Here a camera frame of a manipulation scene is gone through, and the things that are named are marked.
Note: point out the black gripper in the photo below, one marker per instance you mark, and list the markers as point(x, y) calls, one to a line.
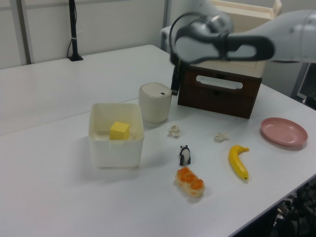
point(180, 66)

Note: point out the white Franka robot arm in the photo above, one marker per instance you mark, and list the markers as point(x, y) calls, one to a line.
point(284, 32)

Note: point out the cream open plastic box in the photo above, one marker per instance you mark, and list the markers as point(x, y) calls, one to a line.
point(116, 155)

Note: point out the small cream lidded trash can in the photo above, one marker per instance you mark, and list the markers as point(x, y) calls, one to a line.
point(154, 108)

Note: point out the dark brown wooden drawer cabinet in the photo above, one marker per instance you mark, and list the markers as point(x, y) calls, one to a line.
point(217, 103)

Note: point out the crumpled white paper ball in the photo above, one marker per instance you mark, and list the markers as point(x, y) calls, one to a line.
point(221, 136)
point(174, 130)

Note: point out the small coloured cube block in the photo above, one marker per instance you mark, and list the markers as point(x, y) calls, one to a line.
point(119, 132)

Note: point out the toy panda figurine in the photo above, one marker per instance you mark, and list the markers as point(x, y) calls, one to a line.
point(185, 156)

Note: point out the yellow toy banana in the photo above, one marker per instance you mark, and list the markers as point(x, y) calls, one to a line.
point(237, 163)

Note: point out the toy bread with orange topping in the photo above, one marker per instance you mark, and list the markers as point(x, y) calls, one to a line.
point(190, 182)

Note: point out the pink plastic plate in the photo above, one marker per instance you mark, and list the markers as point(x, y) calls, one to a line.
point(284, 132)

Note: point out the black camera stand pole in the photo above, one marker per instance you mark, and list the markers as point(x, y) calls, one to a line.
point(73, 29)

